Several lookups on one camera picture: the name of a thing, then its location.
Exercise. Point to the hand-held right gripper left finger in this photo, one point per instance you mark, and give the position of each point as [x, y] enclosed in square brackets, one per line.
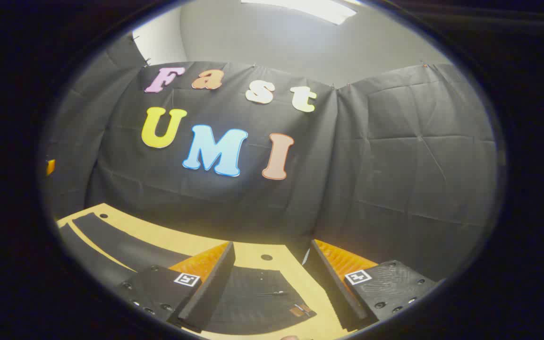
[210, 288]

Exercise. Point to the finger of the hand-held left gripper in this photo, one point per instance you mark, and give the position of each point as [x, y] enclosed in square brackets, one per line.
[50, 167]

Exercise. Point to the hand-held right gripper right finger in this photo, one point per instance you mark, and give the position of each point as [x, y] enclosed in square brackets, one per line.
[333, 293]

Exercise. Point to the dark grey jeans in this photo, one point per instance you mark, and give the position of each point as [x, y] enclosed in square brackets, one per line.
[125, 245]

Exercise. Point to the black backdrop cloth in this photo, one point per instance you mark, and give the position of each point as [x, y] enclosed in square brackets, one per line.
[371, 165]

